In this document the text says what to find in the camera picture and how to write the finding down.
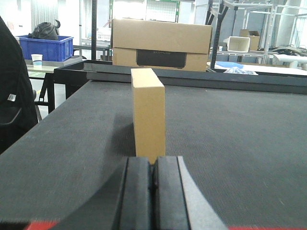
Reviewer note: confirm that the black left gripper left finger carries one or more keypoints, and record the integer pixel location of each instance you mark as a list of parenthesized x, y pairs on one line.
[(123, 202)]

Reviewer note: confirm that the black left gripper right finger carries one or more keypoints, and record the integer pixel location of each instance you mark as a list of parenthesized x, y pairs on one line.
[(178, 202)]

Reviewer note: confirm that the small brown cardboard package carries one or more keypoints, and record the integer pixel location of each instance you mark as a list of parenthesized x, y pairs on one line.
[(148, 95)]

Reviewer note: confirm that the large brown cardboard box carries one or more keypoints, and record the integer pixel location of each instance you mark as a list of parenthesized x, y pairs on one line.
[(152, 44)]

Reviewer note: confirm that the small open cardboard box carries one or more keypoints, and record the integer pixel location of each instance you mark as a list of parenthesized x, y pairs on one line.
[(254, 38)]

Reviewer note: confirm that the black office chair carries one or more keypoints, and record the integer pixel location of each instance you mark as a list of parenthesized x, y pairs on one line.
[(15, 89)]

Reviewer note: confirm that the blue plastic crate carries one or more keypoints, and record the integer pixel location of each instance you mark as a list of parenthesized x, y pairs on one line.
[(52, 50)]

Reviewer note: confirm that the white rectangular bin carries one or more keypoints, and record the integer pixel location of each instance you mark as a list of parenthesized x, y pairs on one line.
[(237, 43)]

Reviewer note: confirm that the white paper cup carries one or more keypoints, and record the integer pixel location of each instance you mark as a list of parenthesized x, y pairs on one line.
[(37, 61)]

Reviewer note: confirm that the black bag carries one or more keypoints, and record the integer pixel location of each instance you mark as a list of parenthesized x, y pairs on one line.
[(46, 31)]

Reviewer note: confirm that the metal shelving rack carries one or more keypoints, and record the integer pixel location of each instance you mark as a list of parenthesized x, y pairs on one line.
[(280, 23)]

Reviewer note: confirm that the black table edge rail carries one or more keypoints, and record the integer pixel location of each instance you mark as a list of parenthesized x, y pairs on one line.
[(76, 75)]

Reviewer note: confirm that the black vertical post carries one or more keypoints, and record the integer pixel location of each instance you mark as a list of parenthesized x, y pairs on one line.
[(94, 29)]

